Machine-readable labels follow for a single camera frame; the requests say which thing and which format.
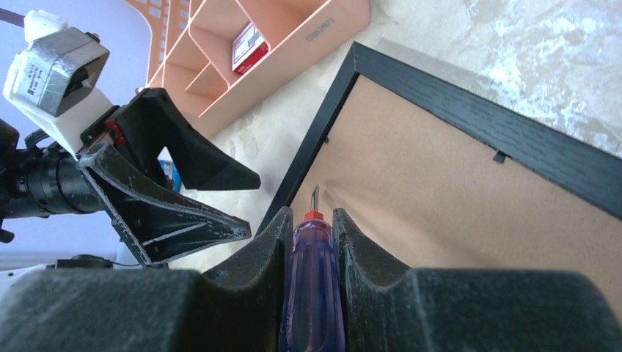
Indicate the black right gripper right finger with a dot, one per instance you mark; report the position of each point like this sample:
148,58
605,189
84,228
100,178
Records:
389,306

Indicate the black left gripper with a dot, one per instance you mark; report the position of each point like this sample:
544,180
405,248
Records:
119,161

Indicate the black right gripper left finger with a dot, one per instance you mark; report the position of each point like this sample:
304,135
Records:
235,306

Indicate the black sunflower photo frame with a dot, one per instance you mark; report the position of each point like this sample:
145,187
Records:
443,178

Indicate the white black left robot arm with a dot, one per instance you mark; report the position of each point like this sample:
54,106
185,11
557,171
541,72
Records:
39,182

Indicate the blue patterned tape roll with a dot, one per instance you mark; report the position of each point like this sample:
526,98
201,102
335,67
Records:
174,181

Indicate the peach plastic file organizer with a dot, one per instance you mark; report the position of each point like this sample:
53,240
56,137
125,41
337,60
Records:
219,59

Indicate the small red white box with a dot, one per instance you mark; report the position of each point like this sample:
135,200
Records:
248,48

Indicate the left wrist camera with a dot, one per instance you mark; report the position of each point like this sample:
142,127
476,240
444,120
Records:
52,81

